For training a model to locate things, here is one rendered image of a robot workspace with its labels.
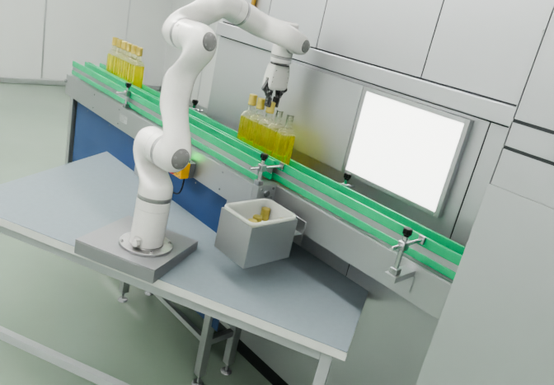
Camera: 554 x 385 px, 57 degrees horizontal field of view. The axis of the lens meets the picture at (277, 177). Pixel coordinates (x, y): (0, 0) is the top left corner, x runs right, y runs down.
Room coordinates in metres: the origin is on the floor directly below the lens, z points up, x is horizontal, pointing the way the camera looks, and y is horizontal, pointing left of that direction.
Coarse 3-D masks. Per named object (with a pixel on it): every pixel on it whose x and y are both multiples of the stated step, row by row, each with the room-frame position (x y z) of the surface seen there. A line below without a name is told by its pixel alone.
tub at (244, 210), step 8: (248, 200) 1.76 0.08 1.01; (256, 200) 1.78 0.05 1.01; (264, 200) 1.81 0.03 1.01; (272, 200) 1.81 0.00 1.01; (232, 208) 1.70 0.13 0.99; (240, 208) 1.72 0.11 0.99; (248, 208) 1.75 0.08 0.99; (256, 208) 1.78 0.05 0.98; (272, 208) 1.79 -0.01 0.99; (280, 208) 1.77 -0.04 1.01; (240, 216) 1.60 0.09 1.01; (248, 216) 1.75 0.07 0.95; (272, 216) 1.78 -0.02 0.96; (280, 216) 1.76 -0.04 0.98; (288, 216) 1.74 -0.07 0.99; (248, 224) 1.58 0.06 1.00; (256, 224) 1.57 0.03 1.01; (264, 224) 1.59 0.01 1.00
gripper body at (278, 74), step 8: (272, 64) 2.02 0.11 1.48; (280, 64) 2.02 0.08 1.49; (272, 72) 2.01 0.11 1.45; (280, 72) 2.03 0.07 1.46; (288, 72) 2.07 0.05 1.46; (264, 80) 2.03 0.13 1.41; (272, 80) 2.01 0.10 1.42; (280, 80) 2.04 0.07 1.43; (288, 80) 2.07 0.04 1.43; (272, 88) 2.02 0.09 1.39; (280, 88) 2.05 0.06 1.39
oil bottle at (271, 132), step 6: (270, 126) 2.00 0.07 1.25; (276, 126) 1.99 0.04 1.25; (282, 126) 2.01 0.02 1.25; (270, 132) 1.99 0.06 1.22; (276, 132) 1.98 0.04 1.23; (270, 138) 1.99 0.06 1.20; (264, 144) 2.01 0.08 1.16; (270, 144) 1.98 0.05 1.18; (264, 150) 2.01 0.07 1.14; (270, 150) 1.98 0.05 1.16
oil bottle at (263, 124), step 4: (260, 120) 2.05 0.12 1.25; (264, 120) 2.04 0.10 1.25; (268, 120) 2.03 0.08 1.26; (272, 120) 2.05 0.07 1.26; (260, 124) 2.04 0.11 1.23; (264, 124) 2.03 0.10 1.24; (268, 124) 2.03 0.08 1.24; (260, 128) 2.04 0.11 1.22; (264, 128) 2.03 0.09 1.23; (256, 132) 2.05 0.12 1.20; (260, 132) 2.04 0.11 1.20; (264, 132) 2.02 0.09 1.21; (256, 136) 2.05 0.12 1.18; (260, 136) 2.04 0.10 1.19; (264, 136) 2.02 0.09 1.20; (256, 140) 2.04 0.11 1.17; (260, 140) 2.03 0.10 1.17; (264, 140) 2.02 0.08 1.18; (256, 144) 2.04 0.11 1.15; (260, 144) 2.03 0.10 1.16; (256, 148) 2.04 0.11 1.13; (260, 148) 2.03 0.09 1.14
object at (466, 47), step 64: (256, 0) 2.43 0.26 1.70; (320, 0) 2.17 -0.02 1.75; (384, 0) 1.96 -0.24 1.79; (448, 0) 1.79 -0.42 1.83; (512, 0) 1.65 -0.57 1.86; (256, 64) 2.37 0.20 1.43; (320, 64) 2.09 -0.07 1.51; (384, 64) 1.91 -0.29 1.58; (448, 64) 1.74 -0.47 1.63; (512, 64) 1.60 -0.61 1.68; (320, 256) 1.95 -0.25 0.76
